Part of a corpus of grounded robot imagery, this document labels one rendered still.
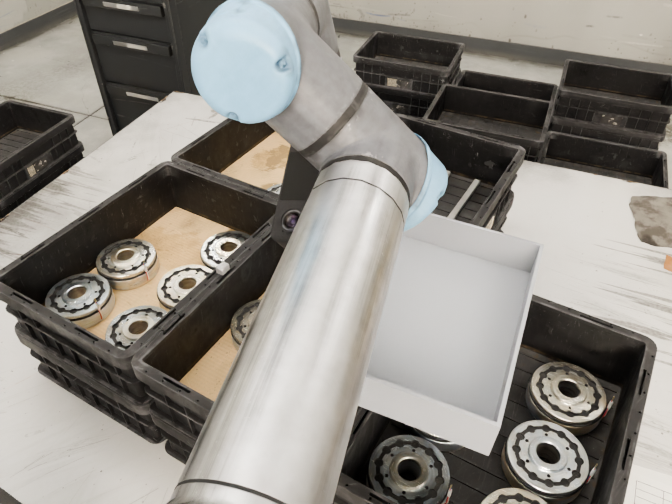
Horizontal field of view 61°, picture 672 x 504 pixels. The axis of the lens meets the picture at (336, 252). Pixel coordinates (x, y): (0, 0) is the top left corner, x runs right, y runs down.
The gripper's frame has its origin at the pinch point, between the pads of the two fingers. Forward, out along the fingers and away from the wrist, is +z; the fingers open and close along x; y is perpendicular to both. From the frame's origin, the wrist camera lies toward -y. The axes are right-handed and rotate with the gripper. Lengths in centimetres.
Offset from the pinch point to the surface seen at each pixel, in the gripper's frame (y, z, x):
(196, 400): -12.5, 10.6, 18.8
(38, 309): -6.1, 3.8, 47.0
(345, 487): -17.1, 15.6, -1.6
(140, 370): -10.7, 8.5, 27.6
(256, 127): 61, 10, 45
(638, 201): 84, 47, -37
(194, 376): -3.3, 18.7, 28.1
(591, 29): 334, 93, -27
